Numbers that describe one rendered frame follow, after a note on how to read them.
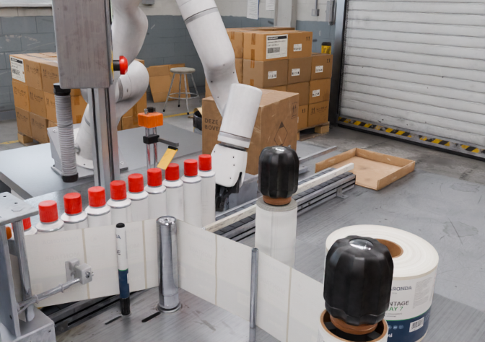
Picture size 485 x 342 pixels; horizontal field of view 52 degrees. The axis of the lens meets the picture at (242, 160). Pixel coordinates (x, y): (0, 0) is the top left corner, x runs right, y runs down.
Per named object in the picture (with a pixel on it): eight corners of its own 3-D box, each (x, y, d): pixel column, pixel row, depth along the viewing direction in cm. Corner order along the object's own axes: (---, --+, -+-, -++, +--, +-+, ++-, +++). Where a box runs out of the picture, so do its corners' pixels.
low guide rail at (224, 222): (77, 294, 99) (76, 285, 99) (73, 291, 100) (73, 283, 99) (354, 168, 176) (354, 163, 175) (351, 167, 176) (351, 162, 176)
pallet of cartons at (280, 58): (257, 154, 490) (260, 34, 454) (201, 137, 547) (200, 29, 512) (330, 133, 570) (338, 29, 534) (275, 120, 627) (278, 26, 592)
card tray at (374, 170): (377, 190, 174) (378, 180, 172) (315, 173, 190) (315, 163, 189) (413, 170, 195) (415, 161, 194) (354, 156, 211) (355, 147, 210)
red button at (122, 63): (111, 56, 98) (127, 56, 99) (112, 54, 102) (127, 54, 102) (112, 76, 99) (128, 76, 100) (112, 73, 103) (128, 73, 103)
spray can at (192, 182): (191, 244, 123) (190, 165, 117) (177, 238, 126) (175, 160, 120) (206, 237, 127) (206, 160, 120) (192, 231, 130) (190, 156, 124)
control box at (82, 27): (59, 89, 96) (50, -16, 90) (68, 76, 112) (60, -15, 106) (114, 88, 98) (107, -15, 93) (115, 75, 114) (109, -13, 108)
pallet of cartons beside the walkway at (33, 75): (151, 154, 486) (148, 60, 458) (70, 172, 431) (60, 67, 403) (92, 129, 568) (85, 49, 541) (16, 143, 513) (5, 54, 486)
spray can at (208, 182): (206, 237, 127) (206, 160, 121) (191, 231, 130) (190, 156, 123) (219, 229, 131) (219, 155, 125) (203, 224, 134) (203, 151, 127)
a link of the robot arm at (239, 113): (216, 130, 135) (221, 131, 126) (229, 82, 134) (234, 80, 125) (247, 138, 137) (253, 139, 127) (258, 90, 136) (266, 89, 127)
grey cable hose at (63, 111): (67, 184, 106) (58, 86, 100) (58, 180, 109) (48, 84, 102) (81, 180, 109) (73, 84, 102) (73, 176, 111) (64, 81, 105)
